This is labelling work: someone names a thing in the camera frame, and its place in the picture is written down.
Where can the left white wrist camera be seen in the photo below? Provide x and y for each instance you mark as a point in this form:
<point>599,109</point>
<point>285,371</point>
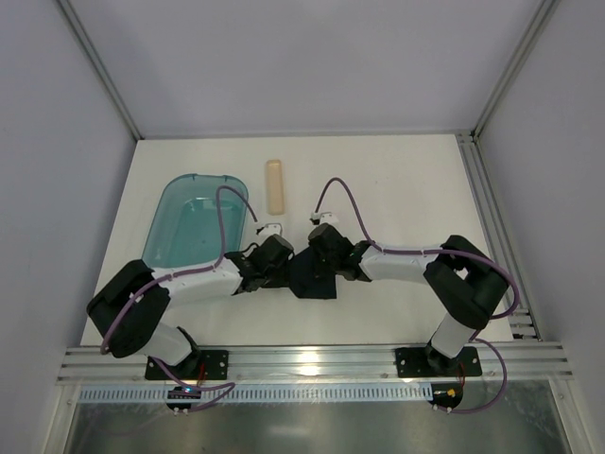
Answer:
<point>268,229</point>

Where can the black paper napkin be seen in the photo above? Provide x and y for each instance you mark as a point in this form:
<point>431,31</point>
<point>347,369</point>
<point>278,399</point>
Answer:
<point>308,279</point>

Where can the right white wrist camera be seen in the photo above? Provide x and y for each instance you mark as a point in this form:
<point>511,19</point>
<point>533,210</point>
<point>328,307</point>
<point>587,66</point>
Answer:
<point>318,218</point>

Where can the right side aluminium rail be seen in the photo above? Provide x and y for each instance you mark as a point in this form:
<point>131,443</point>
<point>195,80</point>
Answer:
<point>522,320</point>

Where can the right aluminium frame post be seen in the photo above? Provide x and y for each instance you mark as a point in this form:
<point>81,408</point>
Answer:
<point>528,40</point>

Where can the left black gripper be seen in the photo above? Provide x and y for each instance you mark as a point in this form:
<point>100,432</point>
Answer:
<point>279,272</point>

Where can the aluminium frame post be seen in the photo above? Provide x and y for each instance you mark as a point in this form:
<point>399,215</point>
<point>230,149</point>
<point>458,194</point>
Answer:
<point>528,40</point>
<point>85,43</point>

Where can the teal plastic basin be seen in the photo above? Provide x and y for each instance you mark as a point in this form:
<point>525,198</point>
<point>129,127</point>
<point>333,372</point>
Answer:
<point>185,229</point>

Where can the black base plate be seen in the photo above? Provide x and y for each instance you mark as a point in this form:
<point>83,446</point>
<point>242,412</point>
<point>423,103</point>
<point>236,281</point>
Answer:
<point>201,364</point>
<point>425,361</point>

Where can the white slotted cable duct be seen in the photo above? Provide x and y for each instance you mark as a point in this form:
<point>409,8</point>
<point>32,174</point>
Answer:
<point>260,393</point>

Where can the left aluminium frame post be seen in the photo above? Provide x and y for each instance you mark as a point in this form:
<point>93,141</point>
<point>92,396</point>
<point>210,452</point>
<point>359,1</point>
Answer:
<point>85,43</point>

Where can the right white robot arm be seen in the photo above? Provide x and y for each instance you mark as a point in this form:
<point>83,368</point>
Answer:
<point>468,285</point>

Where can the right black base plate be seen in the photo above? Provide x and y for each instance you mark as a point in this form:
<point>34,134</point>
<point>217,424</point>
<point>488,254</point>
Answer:
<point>425,361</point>

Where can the aluminium front rail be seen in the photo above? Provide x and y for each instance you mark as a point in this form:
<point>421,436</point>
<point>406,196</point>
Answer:
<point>336,363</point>

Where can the aluminium rail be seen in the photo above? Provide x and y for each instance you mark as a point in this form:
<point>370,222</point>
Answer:
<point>336,363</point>
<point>522,320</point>

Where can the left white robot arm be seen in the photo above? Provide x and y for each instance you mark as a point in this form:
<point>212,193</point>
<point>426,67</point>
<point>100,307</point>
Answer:
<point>128,311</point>

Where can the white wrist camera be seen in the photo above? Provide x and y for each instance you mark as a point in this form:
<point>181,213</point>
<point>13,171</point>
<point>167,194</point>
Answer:
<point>318,218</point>
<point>268,229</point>

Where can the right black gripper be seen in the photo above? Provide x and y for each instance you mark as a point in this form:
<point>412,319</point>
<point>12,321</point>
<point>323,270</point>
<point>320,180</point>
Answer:
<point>324,264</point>

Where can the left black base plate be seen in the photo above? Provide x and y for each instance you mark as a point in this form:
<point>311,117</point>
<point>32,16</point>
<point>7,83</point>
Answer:
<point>201,364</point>

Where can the beige cutlery case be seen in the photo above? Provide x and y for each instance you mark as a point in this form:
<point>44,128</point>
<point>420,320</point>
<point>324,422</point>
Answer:
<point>275,189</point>

